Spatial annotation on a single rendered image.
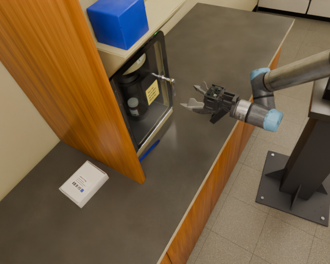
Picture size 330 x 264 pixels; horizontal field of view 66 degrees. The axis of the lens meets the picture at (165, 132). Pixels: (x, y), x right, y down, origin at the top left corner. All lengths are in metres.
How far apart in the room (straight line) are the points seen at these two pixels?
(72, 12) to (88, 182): 0.71
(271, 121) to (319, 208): 1.33
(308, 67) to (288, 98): 1.89
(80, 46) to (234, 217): 1.67
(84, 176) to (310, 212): 1.58
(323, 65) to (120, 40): 0.56
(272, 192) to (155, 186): 1.23
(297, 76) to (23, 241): 1.12
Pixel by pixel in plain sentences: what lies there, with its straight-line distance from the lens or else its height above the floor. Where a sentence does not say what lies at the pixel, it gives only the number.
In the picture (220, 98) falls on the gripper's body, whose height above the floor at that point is 1.20.
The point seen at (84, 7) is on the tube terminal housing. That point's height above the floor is 1.60.
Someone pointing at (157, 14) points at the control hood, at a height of 1.51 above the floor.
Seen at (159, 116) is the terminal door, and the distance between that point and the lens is 1.12.
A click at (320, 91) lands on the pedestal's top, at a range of 1.45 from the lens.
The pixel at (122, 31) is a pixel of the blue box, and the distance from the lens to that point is 0.64.
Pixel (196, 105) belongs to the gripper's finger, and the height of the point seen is 1.16.
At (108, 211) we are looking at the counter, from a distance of 1.05.
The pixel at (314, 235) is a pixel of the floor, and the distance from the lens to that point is 2.08.
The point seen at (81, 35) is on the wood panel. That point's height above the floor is 1.60.
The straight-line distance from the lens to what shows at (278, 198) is 2.09.
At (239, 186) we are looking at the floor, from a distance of 2.09.
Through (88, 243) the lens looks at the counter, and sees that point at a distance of 1.03.
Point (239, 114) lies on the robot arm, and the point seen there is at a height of 1.18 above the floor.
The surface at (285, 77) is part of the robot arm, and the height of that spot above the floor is 1.28.
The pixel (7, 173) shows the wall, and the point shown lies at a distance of 1.28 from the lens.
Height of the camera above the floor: 1.87
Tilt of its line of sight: 52 degrees down
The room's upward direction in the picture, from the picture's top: 11 degrees counter-clockwise
